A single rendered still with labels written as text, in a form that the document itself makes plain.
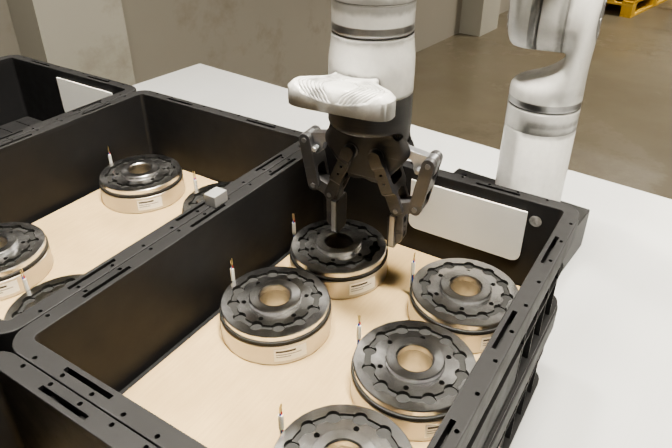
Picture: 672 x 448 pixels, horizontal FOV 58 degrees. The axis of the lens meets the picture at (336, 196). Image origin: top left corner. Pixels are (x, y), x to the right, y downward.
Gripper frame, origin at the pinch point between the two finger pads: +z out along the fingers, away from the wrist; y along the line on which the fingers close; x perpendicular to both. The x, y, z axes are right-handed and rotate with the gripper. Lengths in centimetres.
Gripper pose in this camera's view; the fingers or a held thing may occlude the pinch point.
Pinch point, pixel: (366, 223)
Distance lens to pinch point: 60.5
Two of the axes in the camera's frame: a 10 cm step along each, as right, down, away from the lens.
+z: 0.0, 8.7, 5.0
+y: -9.0, -2.2, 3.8
